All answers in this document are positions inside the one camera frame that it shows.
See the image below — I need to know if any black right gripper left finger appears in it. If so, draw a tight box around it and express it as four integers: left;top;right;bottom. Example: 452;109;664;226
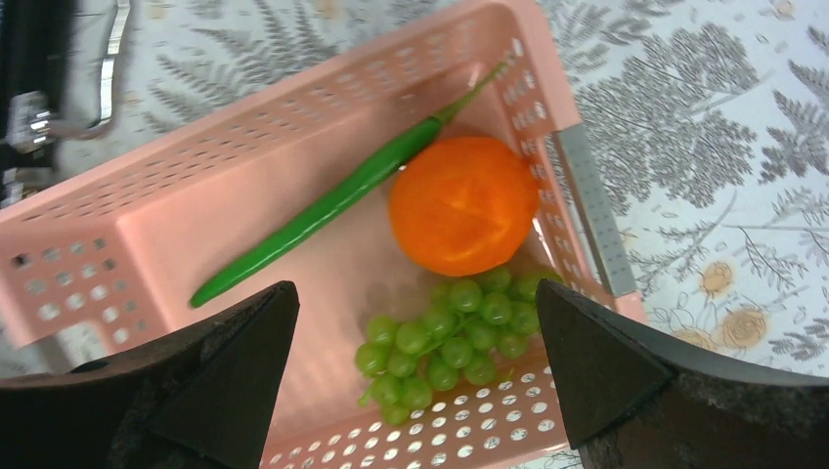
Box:
1;281;299;468

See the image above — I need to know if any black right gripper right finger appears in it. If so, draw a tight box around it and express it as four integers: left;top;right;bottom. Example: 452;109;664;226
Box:
536;280;828;468

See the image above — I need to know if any pink plastic basket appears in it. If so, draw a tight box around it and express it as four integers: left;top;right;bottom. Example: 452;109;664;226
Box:
1;1;645;468

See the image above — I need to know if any green toy grape bunch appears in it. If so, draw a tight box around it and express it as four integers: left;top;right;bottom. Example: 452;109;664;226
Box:
354;266;561;425

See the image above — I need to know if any green toy chili pepper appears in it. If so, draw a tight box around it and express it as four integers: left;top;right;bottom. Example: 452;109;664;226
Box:
189;62;506;309

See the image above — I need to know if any orange toy tangerine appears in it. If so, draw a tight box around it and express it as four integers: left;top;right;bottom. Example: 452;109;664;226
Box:
388;136;540;277

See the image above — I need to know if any black poker chip case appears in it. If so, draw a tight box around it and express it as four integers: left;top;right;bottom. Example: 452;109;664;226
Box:
0;0;132;208

